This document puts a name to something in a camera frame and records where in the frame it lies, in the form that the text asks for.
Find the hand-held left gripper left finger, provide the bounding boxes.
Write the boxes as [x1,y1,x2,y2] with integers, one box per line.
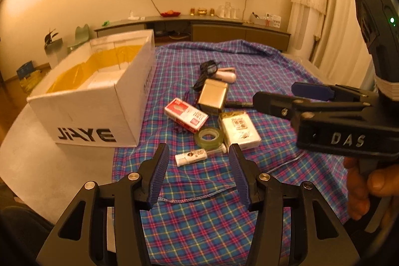
[36,143,170,266]

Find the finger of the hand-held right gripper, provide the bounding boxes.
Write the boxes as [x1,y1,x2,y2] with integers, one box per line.
[252,91,365,122]
[291,82,378,103]

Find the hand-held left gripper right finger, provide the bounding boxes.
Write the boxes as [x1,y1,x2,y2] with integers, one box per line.
[228,143,364,266]

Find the small white tube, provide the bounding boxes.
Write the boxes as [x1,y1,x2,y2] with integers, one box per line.
[175,144,227,167]

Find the white patterned card deck box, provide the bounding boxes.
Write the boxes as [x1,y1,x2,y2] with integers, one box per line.
[217,112,262,151]

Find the clear tape roll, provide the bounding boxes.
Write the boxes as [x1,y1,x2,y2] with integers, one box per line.
[194,128,225,149]

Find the white oval case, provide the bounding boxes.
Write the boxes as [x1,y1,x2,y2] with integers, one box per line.
[214,67,237,84]

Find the small kraft paper box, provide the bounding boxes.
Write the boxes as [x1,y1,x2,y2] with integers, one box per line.
[197,80,229,115]

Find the red and white card box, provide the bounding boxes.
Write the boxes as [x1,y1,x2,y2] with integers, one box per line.
[164,98,209,134]

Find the black sunglasses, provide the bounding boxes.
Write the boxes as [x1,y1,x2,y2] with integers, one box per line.
[193,60,220,91]

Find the purple action figure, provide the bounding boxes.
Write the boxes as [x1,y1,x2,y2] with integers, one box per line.
[173,91,198,134]

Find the white cardboard box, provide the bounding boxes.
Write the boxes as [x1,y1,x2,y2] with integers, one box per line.
[26,29,156,148]

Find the person's right hand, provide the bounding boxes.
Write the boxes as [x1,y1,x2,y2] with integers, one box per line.
[343,156,399,228]

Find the plaid blanket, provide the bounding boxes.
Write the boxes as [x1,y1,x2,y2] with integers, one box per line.
[110,39,375,266]

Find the cream curtain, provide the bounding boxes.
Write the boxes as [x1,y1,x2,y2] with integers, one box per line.
[308,0,399,89]

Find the white desk organizer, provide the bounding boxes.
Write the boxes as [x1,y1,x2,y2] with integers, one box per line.
[250,13,282,28]

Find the long grey television cabinet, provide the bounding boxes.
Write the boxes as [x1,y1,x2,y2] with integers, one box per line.
[94,15,292,52]

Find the group of glass cups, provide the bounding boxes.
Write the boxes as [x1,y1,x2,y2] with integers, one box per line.
[218,2,239,19]

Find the dark cloth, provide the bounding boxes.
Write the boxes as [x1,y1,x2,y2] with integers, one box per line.
[0,206,55,266]

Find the green plastic chair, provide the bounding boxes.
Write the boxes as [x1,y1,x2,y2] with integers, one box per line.
[67,23,91,51]

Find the potted plant in white pot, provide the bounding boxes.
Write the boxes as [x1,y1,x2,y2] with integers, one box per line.
[44,28,67,67]

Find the blue plastic crate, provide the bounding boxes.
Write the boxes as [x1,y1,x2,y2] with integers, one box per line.
[16,61,35,80]

